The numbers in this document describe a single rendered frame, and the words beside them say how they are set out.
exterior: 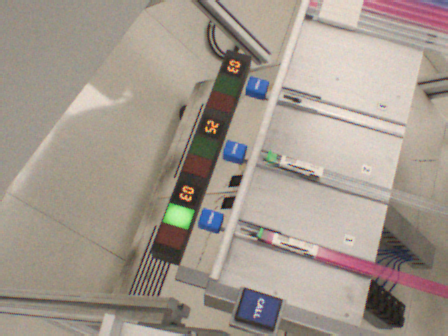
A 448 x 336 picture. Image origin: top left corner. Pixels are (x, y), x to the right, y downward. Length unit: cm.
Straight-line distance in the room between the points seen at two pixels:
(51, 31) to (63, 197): 74
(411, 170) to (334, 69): 51
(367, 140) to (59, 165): 82
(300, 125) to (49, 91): 35
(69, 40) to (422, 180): 88
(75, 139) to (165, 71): 34
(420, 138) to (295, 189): 65
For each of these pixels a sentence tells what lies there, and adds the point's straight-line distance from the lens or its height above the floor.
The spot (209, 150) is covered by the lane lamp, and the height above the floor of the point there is 66.
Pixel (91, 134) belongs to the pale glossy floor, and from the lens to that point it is 168.
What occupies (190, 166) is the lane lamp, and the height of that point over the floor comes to 65.
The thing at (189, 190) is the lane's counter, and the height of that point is 66.
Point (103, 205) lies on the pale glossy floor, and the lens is 168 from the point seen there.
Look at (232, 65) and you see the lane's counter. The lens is 106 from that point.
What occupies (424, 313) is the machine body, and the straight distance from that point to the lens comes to 155.
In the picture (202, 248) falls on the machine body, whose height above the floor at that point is 31.
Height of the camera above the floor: 137
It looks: 43 degrees down
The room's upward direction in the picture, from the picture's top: 83 degrees clockwise
